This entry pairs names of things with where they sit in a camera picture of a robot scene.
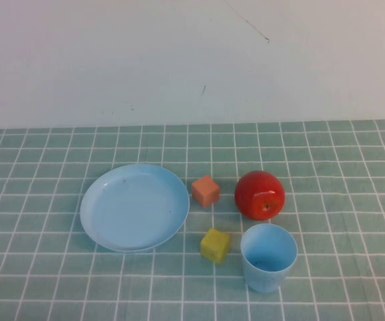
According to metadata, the light blue plastic cup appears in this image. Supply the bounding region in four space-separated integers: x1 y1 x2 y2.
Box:
240 223 299 294

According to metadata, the light blue plastic plate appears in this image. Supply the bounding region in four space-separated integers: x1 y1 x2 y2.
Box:
80 163 190 253

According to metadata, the orange foam cube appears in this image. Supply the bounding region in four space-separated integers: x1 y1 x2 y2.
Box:
191 175 221 209

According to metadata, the red apple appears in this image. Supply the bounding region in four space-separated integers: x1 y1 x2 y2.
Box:
234 170 286 221

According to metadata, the yellow foam cube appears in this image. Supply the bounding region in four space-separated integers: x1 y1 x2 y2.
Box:
200 227 231 266

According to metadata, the green checkered tablecloth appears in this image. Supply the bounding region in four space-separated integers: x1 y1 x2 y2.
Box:
0 119 385 321

